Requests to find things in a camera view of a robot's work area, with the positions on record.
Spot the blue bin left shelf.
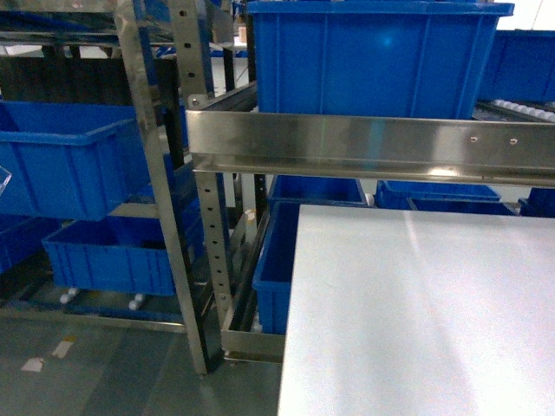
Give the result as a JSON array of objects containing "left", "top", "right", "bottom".
[{"left": 1, "top": 101, "right": 150, "bottom": 220}]

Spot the blue bin under table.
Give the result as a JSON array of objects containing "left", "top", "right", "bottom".
[{"left": 252, "top": 202, "right": 315, "bottom": 335}]

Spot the blue bin lower left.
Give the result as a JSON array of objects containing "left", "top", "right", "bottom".
[{"left": 42, "top": 217, "right": 176, "bottom": 296}]

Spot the large blue plastic bin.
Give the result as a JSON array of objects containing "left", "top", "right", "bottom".
[{"left": 247, "top": 1, "right": 514, "bottom": 120}]

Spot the steel rack upright post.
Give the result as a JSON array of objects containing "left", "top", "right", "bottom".
[{"left": 114, "top": 1, "right": 214, "bottom": 375}]

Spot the stainless steel shelf rail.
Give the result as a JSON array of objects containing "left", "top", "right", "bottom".
[{"left": 186, "top": 111, "right": 554, "bottom": 188}]

